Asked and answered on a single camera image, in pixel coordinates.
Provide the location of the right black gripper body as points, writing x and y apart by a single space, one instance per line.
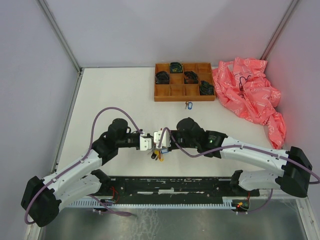
178 138

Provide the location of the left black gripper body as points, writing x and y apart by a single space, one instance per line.
148 135

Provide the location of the keyring bunch with red opener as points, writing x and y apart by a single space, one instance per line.
158 154

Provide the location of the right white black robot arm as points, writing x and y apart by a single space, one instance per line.
286 170

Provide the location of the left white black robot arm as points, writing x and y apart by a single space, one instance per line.
44 198

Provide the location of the key with blue tag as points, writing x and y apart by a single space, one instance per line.
188 105

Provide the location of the wooden compartment tray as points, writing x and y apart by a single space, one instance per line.
176 90

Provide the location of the black item right compartment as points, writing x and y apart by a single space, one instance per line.
206 89

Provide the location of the black item compartment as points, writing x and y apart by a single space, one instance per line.
206 89
162 78
190 77
176 68

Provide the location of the black item middle compartment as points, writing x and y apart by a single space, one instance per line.
190 77

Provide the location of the black item left compartment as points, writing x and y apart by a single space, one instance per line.
162 78

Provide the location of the black item top compartment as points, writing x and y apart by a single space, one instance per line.
176 68

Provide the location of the pink plastic bag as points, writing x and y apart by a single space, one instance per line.
242 87

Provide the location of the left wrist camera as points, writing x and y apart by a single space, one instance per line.
144 145

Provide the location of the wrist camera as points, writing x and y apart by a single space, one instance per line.
144 145
161 139

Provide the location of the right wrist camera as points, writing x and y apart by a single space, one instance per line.
161 139

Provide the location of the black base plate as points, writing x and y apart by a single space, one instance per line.
171 190

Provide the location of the white slotted cable duct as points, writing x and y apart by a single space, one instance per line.
90 203

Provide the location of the aluminium frame rail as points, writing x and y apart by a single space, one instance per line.
45 8

